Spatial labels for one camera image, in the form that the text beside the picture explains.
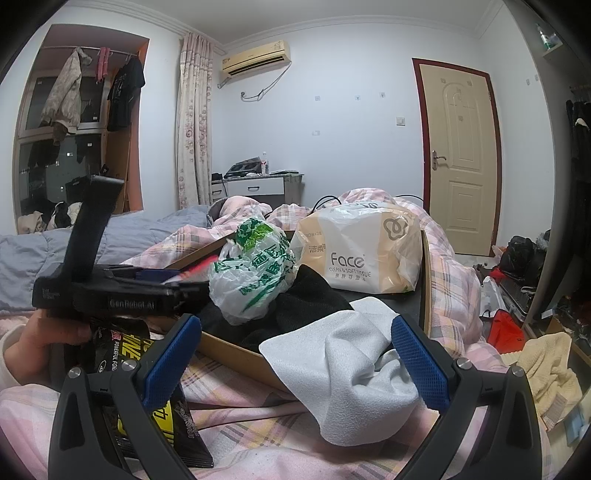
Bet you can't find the green white plastic bag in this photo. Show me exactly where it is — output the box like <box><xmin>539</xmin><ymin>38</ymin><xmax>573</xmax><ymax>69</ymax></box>
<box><xmin>208</xmin><ymin>218</ymin><xmax>297</xmax><ymax>326</ymax></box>

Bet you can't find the white grey cloth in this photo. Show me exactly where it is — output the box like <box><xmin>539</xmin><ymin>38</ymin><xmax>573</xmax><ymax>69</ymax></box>
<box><xmin>259</xmin><ymin>297</ymin><xmax>420</xmax><ymax>447</ymax></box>

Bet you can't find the black soft cloth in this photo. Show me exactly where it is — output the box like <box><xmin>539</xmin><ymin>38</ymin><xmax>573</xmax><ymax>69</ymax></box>
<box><xmin>197</xmin><ymin>265</ymin><xmax>353</xmax><ymax>353</ymax></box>

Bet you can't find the Face tissue paper pack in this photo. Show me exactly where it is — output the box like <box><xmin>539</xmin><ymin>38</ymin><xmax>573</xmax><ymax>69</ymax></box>
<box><xmin>290</xmin><ymin>201</ymin><xmax>423</xmax><ymax>294</ymax></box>

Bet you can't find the person's left hand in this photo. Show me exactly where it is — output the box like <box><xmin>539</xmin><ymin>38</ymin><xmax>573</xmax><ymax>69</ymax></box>
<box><xmin>1</xmin><ymin>310</ymin><xmax>92</xmax><ymax>388</ymax></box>

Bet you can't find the black yellow shoe wipes pack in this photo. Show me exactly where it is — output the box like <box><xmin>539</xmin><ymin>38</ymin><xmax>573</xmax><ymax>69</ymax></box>
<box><xmin>64</xmin><ymin>322</ymin><xmax>215</xmax><ymax>471</ymax></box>

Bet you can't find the grey blanket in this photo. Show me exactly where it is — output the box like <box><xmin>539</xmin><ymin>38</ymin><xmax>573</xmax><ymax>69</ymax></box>
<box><xmin>1</xmin><ymin>206</ymin><xmax>211</xmax><ymax>316</ymax></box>

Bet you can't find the beige towel on floor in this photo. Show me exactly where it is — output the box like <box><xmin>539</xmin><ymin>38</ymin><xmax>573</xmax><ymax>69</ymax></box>
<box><xmin>501</xmin><ymin>332</ymin><xmax>583</xmax><ymax>431</ymax></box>

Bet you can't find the red bag on floor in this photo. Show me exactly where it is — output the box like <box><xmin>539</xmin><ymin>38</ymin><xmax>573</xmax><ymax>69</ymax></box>
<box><xmin>487</xmin><ymin>310</ymin><xmax>526</xmax><ymax>354</ymax></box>

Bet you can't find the shallow cardboard tray black liner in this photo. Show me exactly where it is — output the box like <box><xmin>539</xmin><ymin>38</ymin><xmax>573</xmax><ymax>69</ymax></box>
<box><xmin>165</xmin><ymin>231</ymin><xmax>431</xmax><ymax>392</ymax></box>

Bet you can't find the pink plaid quilt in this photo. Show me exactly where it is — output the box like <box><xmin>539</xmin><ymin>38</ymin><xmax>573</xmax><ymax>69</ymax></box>
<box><xmin>1</xmin><ymin>199</ymin><xmax>508</xmax><ymax>479</ymax></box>

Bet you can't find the beige hanging jacket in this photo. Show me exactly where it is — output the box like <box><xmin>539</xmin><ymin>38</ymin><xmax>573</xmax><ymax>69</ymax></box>
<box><xmin>40</xmin><ymin>47</ymin><xmax>92</xmax><ymax>133</ymax></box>

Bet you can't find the black bag on floor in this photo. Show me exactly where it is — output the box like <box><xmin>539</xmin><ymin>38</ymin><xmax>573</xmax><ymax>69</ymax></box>
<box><xmin>499</xmin><ymin>236</ymin><xmax>546</xmax><ymax>287</ymax></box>

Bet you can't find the black hanging t-shirt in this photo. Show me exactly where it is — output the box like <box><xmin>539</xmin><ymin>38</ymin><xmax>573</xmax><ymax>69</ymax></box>
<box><xmin>107</xmin><ymin>57</ymin><xmax>145</xmax><ymax>132</ymax></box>

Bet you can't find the black printer on desk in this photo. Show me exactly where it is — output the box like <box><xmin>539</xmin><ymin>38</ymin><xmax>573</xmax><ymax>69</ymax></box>
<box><xmin>224</xmin><ymin>157</ymin><xmax>263</xmax><ymax>178</ymax></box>

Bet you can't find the grey white desk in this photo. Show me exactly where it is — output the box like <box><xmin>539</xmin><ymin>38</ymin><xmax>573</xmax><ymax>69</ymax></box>
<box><xmin>211</xmin><ymin>173</ymin><xmax>304</xmax><ymax>208</ymax></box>

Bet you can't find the floral beige curtain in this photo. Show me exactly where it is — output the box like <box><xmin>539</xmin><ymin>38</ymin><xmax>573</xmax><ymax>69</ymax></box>
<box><xmin>175</xmin><ymin>33</ymin><xmax>212</xmax><ymax>208</ymax></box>

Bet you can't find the black cable on quilt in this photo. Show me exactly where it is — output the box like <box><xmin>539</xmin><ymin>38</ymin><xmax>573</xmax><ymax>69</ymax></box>
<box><xmin>312</xmin><ymin>194</ymin><xmax>426</xmax><ymax>209</ymax></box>

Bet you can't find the wall air conditioner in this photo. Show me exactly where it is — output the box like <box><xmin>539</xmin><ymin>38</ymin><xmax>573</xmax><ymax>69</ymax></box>
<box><xmin>221</xmin><ymin>40</ymin><xmax>290</xmax><ymax>78</ymax></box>

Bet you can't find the beige door red frame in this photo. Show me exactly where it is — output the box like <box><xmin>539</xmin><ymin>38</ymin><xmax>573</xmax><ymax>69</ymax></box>
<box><xmin>413</xmin><ymin>58</ymin><xmax>502</xmax><ymax>256</ymax></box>

